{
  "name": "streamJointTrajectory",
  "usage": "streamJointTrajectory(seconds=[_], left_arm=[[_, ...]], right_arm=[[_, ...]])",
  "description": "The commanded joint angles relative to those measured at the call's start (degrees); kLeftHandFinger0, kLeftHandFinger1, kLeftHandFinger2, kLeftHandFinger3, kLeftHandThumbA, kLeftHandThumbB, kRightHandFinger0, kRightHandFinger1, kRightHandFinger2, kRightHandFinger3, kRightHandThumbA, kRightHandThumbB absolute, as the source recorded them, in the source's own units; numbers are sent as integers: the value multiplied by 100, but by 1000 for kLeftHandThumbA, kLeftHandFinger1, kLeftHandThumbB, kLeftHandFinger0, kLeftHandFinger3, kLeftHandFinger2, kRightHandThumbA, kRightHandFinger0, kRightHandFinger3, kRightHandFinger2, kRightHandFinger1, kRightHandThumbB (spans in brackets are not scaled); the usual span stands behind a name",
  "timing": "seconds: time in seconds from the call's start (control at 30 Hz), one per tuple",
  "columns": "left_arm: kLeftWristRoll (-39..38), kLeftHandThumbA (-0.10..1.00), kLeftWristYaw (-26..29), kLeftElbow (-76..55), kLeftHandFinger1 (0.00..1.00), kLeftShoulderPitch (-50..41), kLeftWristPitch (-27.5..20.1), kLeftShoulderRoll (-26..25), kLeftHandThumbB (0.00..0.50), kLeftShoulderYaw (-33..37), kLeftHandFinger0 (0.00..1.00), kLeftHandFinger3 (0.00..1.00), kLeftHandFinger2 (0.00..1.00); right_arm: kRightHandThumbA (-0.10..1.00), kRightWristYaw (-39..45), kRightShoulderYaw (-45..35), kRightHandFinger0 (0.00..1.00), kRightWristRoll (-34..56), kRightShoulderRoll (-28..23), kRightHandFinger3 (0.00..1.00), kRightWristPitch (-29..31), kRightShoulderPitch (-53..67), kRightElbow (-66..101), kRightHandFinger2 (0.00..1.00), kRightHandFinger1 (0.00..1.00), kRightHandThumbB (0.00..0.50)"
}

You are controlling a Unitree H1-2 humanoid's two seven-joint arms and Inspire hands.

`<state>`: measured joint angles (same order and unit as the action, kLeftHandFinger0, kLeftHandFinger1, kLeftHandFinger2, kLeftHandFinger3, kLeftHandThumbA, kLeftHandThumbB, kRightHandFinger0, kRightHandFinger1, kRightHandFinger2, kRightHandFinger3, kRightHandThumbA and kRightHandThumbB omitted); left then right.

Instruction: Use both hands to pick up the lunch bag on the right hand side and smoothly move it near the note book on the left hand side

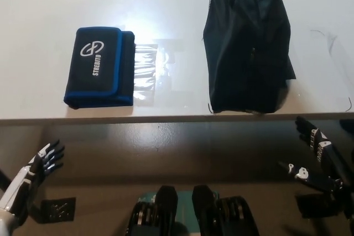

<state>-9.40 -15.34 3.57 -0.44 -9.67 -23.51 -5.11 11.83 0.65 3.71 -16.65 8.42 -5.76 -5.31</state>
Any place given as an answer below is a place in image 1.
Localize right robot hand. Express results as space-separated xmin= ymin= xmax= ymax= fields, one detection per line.
xmin=278 ymin=116 xmax=348 ymax=206

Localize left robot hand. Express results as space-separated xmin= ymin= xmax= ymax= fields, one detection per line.
xmin=0 ymin=139 xmax=66 ymax=225

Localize right black ribbed robot body block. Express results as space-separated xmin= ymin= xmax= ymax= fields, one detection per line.
xmin=192 ymin=185 xmax=261 ymax=236

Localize black ribbed robot body block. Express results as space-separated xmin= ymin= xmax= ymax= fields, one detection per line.
xmin=126 ymin=185 xmax=178 ymax=236
xmin=192 ymin=185 xmax=261 ymax=236

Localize black blue-trimmed Strebito notebook case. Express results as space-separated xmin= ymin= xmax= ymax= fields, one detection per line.
xmin=63 ymin=27 xmax=136 ymax=109

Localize left black ribbed robot body block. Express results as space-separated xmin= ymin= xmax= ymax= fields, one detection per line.
xmin=126 ymin=185 xmax=178 ymax=236

